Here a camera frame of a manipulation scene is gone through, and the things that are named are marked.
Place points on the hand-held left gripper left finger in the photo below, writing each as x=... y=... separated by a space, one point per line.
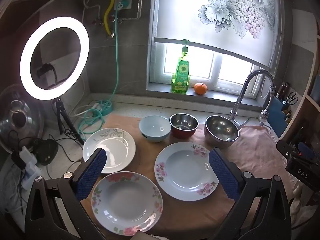
x=92 y=172

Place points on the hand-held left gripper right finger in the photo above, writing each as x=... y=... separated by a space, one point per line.
x=225 y=175

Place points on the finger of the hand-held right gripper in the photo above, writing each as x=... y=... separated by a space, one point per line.
x=287 y=150
x=303 y=148

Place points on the white plate with leaf pattern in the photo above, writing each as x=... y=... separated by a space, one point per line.
x=115 y=150

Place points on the white plate with pink flowers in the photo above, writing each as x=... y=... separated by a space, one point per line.
x=125 y=205
x=185 y=170

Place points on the large stainless steel bowl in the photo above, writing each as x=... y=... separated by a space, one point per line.
x=221 y=130

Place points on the red steel bowl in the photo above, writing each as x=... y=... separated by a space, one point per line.
x=183 y=132

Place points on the light blue ceramic bowl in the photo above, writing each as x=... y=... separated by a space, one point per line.
x=153 y=127

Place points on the person's right hand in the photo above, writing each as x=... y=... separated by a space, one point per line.
x=303 y=200

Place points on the pink towel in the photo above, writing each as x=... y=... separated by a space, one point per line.
x=255 y=155

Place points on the blue knife block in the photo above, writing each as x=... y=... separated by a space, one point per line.
x=277 y=115

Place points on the faucet sprayer extension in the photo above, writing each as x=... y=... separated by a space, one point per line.
x=264 y=116

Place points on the black round object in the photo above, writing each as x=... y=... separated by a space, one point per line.
x=47 y=152

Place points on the black scissors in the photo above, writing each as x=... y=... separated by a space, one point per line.
x=292 y=97

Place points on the wooden shelf unit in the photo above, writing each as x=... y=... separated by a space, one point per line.
x=313 y=86

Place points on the black tripod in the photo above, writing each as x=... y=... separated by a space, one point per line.
x=60 y=115

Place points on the white power strip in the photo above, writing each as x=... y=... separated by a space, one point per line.
x=27 y=156

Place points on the chrome faucet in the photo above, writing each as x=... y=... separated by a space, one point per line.
x=246 y=85

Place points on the orange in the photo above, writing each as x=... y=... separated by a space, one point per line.
x=200 y=89

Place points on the steel pot lid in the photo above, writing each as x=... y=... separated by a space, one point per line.
x=15 y=120

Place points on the window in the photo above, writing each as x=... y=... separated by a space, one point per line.
x=225 y=72

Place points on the green dish soap bottle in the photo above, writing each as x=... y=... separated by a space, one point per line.
x=180 y=77

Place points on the black power plug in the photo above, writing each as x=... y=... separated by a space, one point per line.
x=46 y=70

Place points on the grape print roller blind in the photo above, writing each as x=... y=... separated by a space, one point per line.
x=190 y=10

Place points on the metal water pipe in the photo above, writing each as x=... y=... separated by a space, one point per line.
x=139 y=0

